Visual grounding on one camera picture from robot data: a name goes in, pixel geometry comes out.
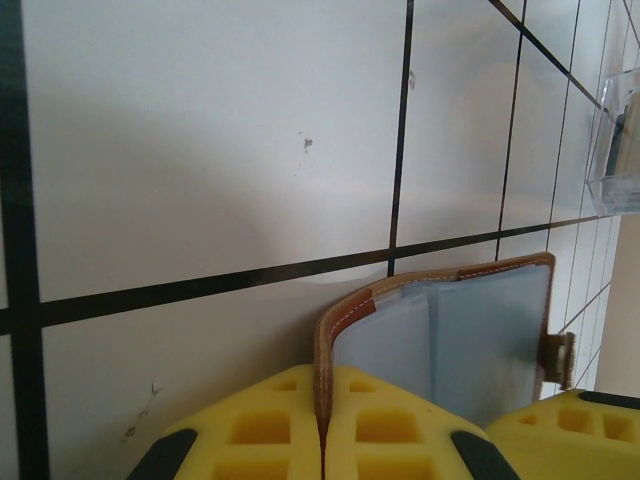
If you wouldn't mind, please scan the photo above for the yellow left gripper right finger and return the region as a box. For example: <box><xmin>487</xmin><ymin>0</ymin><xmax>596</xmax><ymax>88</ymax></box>
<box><xmin>322</xmin><ymin>364</ymin><xmax>506</xmax><ymax>480</ymax></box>

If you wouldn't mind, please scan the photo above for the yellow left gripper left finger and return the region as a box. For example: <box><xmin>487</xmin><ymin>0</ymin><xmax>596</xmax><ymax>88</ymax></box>
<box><xmin>130</xmin><ymin>363</ymin><xmax>322</xmax><ymax>480</ymax></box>

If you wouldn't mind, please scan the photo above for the clear acrylic card stand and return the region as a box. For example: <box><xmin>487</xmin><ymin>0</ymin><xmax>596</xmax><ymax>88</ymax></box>
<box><xmin>583</xmin><ymin>68</ymin><xmax>640</xmax><ymax>217</ymax></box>

